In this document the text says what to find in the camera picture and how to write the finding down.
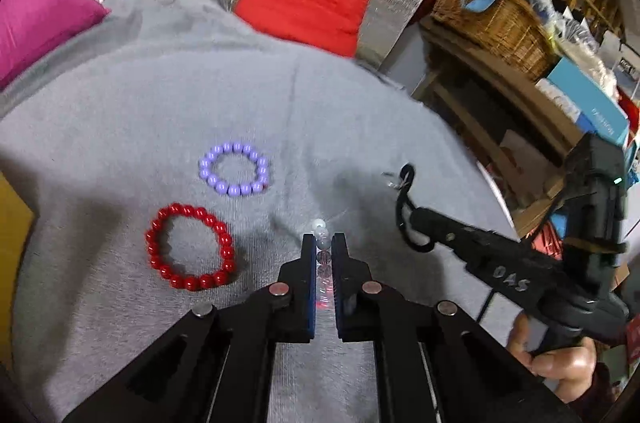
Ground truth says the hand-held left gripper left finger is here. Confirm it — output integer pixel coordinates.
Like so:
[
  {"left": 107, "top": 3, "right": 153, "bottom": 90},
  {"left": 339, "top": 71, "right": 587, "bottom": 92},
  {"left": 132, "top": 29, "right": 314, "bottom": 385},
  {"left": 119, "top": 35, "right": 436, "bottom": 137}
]
[{"left": 62, "top": 233, "right": 318, "bottom": 423}]

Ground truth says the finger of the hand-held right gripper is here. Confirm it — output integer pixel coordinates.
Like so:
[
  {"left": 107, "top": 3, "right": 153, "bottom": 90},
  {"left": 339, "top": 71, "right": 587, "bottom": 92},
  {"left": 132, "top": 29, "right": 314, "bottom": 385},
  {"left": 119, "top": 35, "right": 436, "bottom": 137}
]
[{"left": 412, "top": 207, "right": 567, "bottom": 310}]

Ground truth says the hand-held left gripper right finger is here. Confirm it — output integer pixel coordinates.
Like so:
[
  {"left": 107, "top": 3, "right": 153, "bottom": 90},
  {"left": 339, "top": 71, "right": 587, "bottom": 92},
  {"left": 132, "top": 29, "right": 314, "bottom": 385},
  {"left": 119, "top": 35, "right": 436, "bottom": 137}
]
[{"left": 332, "top": 233, "right": 581, "bottom": 423}]

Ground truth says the pink and clear bead bracelet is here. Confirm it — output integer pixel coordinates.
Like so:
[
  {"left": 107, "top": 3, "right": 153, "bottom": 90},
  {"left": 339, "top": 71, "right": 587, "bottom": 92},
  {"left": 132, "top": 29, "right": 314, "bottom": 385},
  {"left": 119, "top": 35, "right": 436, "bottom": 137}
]
[{"left": 311, "top": 218, "right": 336, "bottom": 310}]

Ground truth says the black hair tie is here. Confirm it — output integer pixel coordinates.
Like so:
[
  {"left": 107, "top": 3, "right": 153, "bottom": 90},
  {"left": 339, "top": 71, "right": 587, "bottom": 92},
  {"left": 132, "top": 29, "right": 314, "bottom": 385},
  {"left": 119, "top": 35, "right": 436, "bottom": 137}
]
[{"left": 395, "top": 163, "right": 439, "bottom": 254}]

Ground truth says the red bead bracelet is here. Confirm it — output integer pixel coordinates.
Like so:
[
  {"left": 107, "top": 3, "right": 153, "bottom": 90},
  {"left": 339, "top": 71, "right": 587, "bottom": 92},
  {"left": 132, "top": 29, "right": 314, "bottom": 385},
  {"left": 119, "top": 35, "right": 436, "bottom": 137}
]
[{"left": 145, "top": 203, "right": 237, "bottom": 293}]

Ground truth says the person's right forearm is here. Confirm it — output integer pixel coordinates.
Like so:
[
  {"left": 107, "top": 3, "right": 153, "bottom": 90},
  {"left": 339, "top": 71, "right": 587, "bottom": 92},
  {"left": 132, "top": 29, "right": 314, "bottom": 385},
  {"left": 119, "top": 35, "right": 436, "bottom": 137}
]
[{"left": 570, "top": 360, "right": 622, "bottom": 420}]

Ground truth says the person's right hand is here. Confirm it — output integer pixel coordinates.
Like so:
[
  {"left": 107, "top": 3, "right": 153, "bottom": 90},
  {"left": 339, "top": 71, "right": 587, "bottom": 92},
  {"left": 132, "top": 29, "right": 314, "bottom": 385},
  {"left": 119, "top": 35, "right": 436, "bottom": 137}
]
[{"left": 507, "top": 315, "right": 598, "bottom": 404}]

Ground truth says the blue cardboard box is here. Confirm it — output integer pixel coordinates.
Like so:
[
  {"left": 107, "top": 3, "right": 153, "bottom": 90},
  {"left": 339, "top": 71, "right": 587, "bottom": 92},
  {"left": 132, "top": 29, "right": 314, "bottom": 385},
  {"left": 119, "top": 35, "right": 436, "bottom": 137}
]
[{"left": 535, "top": 56, "right": 631, "bottom": 149}]

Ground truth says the wooden shelf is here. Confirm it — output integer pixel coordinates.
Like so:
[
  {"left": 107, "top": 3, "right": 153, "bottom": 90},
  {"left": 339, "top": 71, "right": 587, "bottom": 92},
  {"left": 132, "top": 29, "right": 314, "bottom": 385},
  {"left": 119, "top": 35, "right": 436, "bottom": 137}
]
[{"left": 410, "top": 18, "right": 591, "bottom": 239}]

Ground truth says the brown wicker basket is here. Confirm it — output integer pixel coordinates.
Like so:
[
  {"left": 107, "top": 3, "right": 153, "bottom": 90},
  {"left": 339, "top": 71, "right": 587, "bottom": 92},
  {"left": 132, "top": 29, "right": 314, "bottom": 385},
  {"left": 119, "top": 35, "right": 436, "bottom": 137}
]
[{"left": 431, "top": 0, "right": 561, "bottom": 81}]

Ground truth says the yellow box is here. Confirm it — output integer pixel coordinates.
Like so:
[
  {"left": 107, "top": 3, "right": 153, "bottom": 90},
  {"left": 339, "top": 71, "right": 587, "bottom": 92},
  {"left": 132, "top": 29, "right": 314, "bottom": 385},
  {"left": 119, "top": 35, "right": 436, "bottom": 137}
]
[{"left": 0, "top": 173, "right": 36, "bottom": 344}]

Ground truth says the pink cushion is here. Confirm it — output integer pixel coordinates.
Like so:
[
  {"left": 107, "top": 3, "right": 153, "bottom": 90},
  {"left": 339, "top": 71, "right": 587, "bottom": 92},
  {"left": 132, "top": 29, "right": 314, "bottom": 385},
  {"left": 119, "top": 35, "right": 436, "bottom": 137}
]
[{"left": 0, "top": 0, "right": 111, "bottom": 89}]

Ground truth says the thin black cable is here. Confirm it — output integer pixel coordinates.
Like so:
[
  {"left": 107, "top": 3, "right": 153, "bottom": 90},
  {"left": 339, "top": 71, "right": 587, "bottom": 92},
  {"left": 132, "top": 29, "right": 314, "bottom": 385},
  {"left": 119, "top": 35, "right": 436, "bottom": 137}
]
[{"left": 477, "top": 288, "right": 497, "bottom": 325}]

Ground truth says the small metal ring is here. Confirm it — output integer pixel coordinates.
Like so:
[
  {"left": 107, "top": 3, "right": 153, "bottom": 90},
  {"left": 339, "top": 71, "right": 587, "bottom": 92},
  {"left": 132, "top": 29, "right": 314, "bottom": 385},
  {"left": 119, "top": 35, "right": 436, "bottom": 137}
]
[{"left": 382, "top": 170, "right": 408, "bottom": 192}]

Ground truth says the purple bead bracelet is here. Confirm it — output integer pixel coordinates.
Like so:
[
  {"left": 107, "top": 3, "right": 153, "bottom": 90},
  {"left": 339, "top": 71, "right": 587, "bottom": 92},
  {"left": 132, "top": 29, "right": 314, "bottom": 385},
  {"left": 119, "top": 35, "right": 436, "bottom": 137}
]
[{"left": 198, "top": 143, "right": 271, "bottom": 197}]

